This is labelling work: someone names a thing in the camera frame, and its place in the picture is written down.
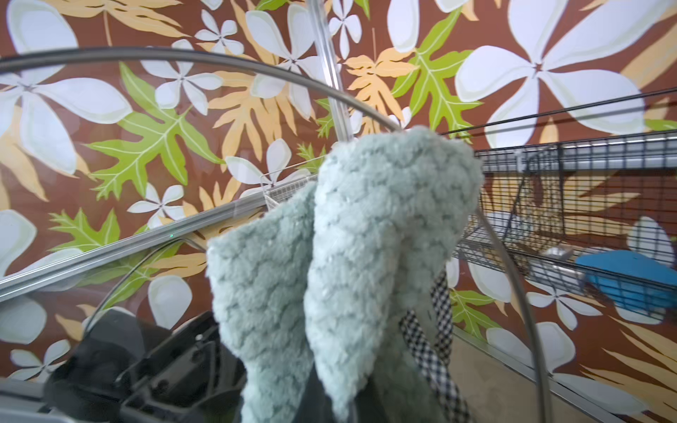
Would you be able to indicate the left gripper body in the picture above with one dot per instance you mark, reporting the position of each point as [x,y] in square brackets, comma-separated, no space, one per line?
[127,370]

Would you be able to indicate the green microfibre cloth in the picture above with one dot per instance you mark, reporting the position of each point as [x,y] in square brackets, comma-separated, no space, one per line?
[337,297]

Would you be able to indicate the glass pot lid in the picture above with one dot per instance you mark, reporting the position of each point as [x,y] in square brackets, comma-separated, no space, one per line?
[138,167]

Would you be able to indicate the blue object in basket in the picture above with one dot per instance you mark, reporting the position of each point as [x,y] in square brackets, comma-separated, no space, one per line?
[631,280]

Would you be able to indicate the white wire basket left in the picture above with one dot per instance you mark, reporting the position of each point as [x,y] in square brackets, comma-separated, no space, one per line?
[276,192]

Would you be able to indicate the black wire basket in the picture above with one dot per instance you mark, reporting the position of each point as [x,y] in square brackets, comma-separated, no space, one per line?
[553,203]

